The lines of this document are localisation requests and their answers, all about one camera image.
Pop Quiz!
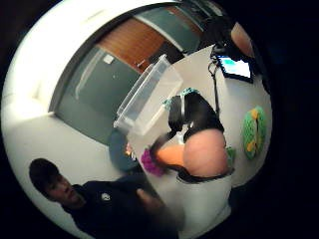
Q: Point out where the orange toy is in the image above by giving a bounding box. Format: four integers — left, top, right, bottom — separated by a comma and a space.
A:
156, 143, 185, 167

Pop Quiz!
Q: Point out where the clear plastic storage bin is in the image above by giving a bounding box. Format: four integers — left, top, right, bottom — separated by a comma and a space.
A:
113, 54, 184, 137

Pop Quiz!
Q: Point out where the black monitor screen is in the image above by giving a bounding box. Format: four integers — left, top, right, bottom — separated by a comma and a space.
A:
215, 54, 255, 84

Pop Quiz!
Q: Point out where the green and yellow round toy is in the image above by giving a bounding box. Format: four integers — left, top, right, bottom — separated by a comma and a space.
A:
241, 106, 268, 160

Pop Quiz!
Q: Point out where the purple toy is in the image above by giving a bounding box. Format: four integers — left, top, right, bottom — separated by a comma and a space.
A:
141, 147, 167, 177

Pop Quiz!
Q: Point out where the brown wooden door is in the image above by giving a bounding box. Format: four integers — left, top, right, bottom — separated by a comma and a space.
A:
96, 17, 167, 74

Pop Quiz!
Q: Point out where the white paper sign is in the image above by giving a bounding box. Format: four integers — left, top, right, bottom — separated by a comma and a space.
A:
102, 54, 116, 66

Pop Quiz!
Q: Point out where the person in black shirt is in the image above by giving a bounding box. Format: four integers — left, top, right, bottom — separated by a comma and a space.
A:
28, 157, 187, 239

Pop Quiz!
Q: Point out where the black cable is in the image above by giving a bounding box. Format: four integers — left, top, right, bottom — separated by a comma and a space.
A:
207, 56, 221, 118

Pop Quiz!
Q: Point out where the black camera stand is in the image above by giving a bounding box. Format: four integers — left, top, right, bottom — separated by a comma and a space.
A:
204, 15, 237, 58

